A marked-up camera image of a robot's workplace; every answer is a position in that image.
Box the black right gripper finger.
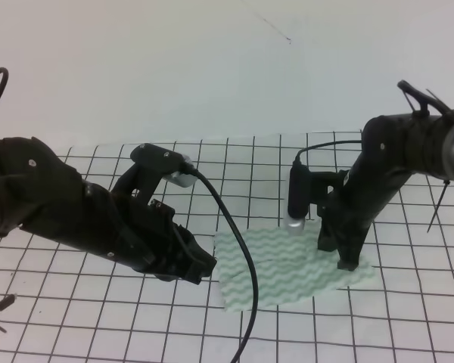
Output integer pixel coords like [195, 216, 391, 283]
[337, 235, 363, 270]
[317, 219, 337, 252]

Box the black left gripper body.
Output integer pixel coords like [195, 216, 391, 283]
[81, 181, 197, 282]

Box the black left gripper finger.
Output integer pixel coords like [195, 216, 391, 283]
[169, 241, 216, 284]

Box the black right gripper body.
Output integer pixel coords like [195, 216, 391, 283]
[323, 172, 397, 244]

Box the green wavy striped towel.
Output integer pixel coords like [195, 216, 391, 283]
[213, 220, 375, 312]

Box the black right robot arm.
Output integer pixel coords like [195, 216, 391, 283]
[319, 80, 454, 271]

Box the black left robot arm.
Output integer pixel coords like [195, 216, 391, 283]
[0, 137, 216, 284]

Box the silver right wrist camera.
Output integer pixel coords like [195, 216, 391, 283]
[285, 160, 309, 235]

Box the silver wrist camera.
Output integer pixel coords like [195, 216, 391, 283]
[130, 143, 197, 188]
[285, 160, 309, 235]

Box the black right camera cable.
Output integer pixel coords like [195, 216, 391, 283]
[294, 139, 364, 163]

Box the black camera cable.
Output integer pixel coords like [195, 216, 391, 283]
[294, 139, 364, 163]
[181, 166, 259, 363]

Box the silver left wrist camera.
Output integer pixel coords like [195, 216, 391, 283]
[130, 143, 197, 188]

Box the black left camera cable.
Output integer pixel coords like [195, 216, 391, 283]
[181, 166, 259, 363]

